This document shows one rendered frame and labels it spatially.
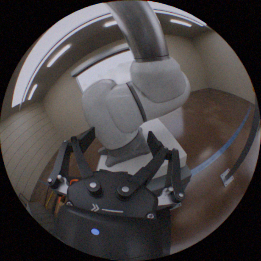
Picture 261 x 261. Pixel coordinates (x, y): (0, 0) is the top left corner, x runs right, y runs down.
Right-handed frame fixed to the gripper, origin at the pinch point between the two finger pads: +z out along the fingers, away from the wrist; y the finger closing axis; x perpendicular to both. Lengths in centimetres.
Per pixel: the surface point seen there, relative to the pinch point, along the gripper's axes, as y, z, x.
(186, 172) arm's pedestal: 20.8, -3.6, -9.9
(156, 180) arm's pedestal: 11.7, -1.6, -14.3
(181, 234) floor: 58, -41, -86
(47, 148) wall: -507, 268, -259
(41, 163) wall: -489, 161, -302
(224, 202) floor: 109, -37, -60
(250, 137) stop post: 93, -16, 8
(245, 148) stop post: 98, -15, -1
